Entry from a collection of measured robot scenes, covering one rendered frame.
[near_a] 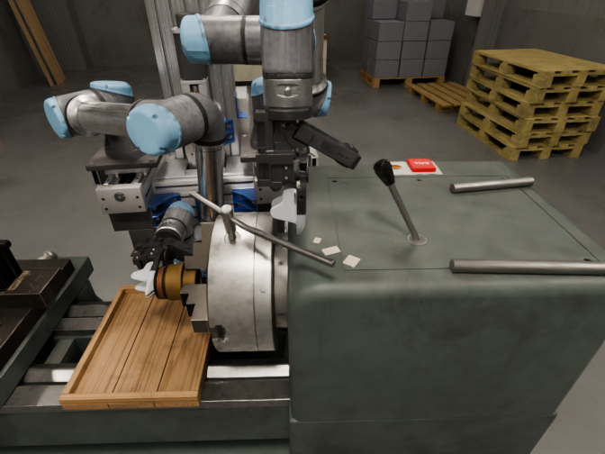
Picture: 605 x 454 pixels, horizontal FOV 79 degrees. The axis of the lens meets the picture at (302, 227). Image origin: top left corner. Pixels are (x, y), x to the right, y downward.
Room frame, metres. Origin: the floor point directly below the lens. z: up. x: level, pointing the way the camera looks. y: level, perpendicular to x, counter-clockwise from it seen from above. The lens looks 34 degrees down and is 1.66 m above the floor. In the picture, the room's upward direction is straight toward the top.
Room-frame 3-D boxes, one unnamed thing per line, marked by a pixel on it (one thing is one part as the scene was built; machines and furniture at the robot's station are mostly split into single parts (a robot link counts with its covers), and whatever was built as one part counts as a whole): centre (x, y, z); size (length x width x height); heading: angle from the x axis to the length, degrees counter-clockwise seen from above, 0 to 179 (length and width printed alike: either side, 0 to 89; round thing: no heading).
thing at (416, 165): (0.88, -0.31, 1.26); 0.06 x 0.06 x 0.02; 2
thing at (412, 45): (7.51, -1.89, 0.67); 1.35 x 0.91 x 1.34; 98
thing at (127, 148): (1.21, 0.60, 1.21); 0.15 x 0.15 x 0.10
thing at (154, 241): (0.74, 0.37, 1.08); 0.12 x 0.09 x 0.08; 1
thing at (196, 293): (0.55, 0.21, 1.08); 0.12 x 0.11 x 0.05; 2
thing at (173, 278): (0.64, 0.29, 1.08); 0.09 x 0.09 x 0.09; 3
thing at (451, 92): (6.13, -2.36, 0.06); 1.38 x 0.95 x 0.13; 8
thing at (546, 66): (4.40, -2.62, 0.46); 1.31 x 0.90 x 0.93; 8
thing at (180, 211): (0.90, 0.36, 1.08); 0.11 x 0.08 x 0.09; 1
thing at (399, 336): (0.67, -0.27, 1.06); 0.59 x 0.48 x 0.39; 92
